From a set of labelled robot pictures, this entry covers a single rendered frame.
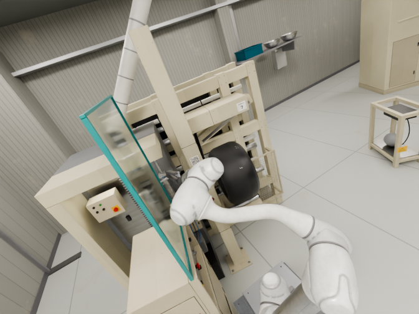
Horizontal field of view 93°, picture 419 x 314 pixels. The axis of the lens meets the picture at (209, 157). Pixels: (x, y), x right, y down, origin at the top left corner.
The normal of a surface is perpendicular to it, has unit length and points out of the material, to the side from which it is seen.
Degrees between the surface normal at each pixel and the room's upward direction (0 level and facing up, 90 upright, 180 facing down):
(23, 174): 90
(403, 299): 0
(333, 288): 17
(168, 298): 90
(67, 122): 90
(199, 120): 90
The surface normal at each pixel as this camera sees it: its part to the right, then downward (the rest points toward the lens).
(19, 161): 0.42, 0.31
